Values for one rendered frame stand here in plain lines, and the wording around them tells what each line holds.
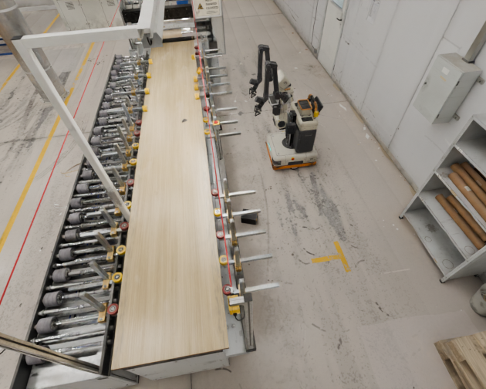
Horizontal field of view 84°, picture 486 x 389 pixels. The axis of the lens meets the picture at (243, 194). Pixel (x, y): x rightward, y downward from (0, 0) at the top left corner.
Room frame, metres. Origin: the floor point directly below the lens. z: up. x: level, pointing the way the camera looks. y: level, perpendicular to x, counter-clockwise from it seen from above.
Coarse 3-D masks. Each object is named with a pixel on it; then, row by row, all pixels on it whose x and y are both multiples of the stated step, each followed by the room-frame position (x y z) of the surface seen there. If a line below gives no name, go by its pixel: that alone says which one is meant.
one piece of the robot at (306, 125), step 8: (312, 96) 3.24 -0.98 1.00; (296, 104) 3.39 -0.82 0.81; (296, 112) 3.20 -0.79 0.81; (312, 112) 3.18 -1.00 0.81; (296, 120) 3.10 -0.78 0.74; (304, 120) 3.00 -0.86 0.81; (312, 120) 2.99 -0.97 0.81; (296, 128) 3.06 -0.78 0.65; (304, 128) 2.94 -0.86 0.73; (312, 128) 2.94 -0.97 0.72; (288, 136) 3.18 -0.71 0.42; (296, 136) 3.01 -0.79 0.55; (304, 136) 2.94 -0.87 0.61; (312, 136) 2.95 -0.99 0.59; (296, 144) 2.96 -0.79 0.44; (304, 144) 2.94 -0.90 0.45; (312, 144) 2.95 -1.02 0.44; (296, 152) 2.94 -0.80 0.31
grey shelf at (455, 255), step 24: (480, 120) 1.86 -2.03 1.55; (456, 144) 1.91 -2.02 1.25; (480, 144) 1.89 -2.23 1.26; (480, 168) 1.59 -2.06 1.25; (432, 192) 1.93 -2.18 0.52; (456, 192) 1.62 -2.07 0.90; (408, 216) 1.86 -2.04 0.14; (432, 216) 1.85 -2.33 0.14; (480, 216) 1.33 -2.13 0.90; (432, 240) 1.52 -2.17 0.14; (456, 240) 1.30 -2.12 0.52; (456, 264) 1.21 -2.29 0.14; (480, 264) 1.09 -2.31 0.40
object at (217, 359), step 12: (168, 360) 0.33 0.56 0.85; (180, 360) 0.34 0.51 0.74; (192, 360) 0.35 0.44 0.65; (204, 360) 0.36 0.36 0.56; (216, 360) 0.37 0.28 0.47; (228, 360) 0.40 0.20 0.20; (132, 372) 0.29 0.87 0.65; (144, 372) 0.30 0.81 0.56; (156, 372) 0.31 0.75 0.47; (168, 372) 0.32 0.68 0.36; (180, 372) 0.33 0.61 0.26; (192, 372) 0.34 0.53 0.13
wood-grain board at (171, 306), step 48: (192, 48) 5.19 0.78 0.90; (192, 96) 3.57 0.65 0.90; (144, 144) 2.56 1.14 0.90; (192, 144) 2.52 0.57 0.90; (144, 192) 1.81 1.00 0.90; (192, 192) 1.78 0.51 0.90; (144, 240) 1.25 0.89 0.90; (192, 240) 1.23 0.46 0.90; (144, 288) 0.82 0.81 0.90; (192, 288) 0.80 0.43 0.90; (144, 336) 0.48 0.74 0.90; (192, 336) 0.46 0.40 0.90
